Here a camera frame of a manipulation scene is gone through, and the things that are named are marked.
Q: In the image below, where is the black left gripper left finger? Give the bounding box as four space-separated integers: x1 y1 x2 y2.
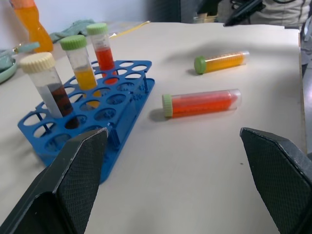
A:
0 127 109 234

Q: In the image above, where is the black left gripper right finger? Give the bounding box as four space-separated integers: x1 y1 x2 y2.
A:
240 127 312 234

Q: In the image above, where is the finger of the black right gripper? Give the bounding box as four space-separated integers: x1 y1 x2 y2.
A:
223 0 265 27

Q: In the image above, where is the green cap yellow liquid tube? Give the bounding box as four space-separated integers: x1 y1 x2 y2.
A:
60 35 102 109
194 50 251 75

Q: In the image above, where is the green cap red liquid tube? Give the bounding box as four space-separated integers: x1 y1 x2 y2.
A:
162 89 242 119
86 23 119 85

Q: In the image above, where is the blue plastic test tube rack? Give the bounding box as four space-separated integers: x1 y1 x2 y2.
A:
17 59 156 184

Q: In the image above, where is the cream cap dark liquid tube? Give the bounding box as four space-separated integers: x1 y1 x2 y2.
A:
19 52 80 129

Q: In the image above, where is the clear plastic container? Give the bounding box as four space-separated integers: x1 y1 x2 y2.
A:
193 13 219 24

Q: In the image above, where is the person in grey jacket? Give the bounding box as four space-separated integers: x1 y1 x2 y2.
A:
262 0 312 28

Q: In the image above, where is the clear bag with yellow strip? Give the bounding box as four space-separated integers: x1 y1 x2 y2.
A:
107 20 151 39

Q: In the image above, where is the pale green plate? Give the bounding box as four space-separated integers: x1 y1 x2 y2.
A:
0 57 18 84

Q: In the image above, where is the orange soda bottle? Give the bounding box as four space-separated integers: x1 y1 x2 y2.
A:
11 0 54 53

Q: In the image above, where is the teal crumpled cloth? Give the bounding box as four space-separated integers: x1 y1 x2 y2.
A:
49 19 97 44

